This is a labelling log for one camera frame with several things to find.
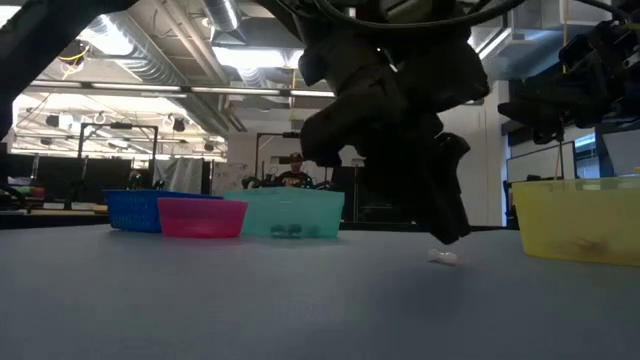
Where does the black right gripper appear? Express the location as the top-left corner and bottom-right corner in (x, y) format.
(497, 18), (640, 146)

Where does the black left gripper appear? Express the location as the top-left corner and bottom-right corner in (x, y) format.
(269, 0), (492, 246)

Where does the glass partition panel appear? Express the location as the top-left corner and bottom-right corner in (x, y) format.
(504, 140), (577, 184)

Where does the small white plastic bone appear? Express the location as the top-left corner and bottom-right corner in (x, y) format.
(427, 248), (460, 267)

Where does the dark cabinet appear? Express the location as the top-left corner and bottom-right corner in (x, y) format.
(331, 165), (416, 225)

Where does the translucent yellow plastic bin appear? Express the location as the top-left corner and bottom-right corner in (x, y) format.
(510, 175), (640, 268)

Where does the teal plastic bin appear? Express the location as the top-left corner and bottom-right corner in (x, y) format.
(223, 186), (347, 240)

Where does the person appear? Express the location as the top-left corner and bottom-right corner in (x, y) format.
(274, 151), (317, 190)

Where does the pink round plastic bowl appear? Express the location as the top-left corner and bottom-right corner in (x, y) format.
(156, 196), (250, 240)

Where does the grey cover cloth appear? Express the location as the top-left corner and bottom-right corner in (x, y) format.
(151, 156), (207, 196)

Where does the long ceiling light strip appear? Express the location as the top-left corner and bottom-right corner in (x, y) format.
(27, 79), (337, 100)

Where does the blue plastic basket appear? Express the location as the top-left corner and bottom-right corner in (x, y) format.
(103, 188), (225, 234)

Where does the black monitor row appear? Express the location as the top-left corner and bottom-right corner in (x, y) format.
(34, 155), (135, 205)

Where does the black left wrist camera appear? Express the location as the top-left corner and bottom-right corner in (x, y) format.
(298, 99), (369, 169)

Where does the black left camera cable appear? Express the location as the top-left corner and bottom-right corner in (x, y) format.
(314, 0), (529, 31)

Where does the black gantry frame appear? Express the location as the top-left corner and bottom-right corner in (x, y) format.
(76, 121), (160, 162)
(253, 130), (302, 179)

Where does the silver ceiling duct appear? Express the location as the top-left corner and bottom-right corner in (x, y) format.
(199, 0), (245, 34)

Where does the black metal table frame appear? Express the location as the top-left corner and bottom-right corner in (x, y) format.
(0, 211), (507, 233)

